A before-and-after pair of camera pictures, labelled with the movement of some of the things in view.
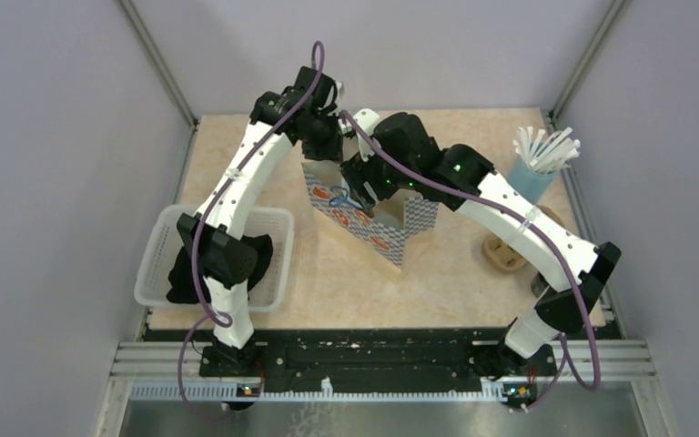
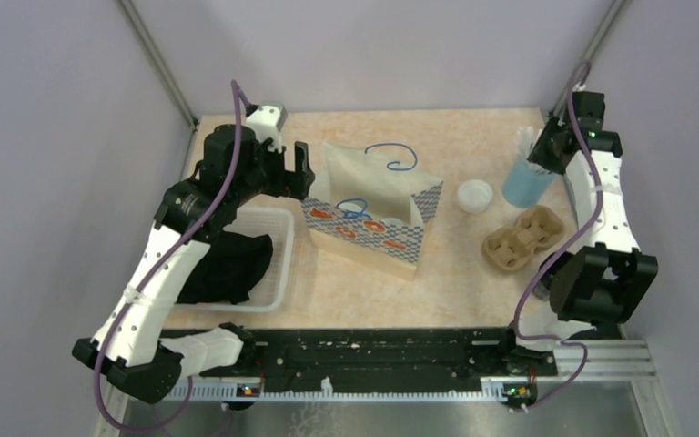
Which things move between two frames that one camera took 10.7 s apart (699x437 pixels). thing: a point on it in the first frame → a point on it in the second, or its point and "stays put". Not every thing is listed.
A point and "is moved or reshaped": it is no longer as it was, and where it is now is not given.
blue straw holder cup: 529,183 stays put
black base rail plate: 375,360 stays put
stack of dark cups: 539,285 stays put
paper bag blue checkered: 399,218 is moved or reshaped
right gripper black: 358,173 → 539,156
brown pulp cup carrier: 501,253 stays put
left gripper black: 332,150 → 302,177
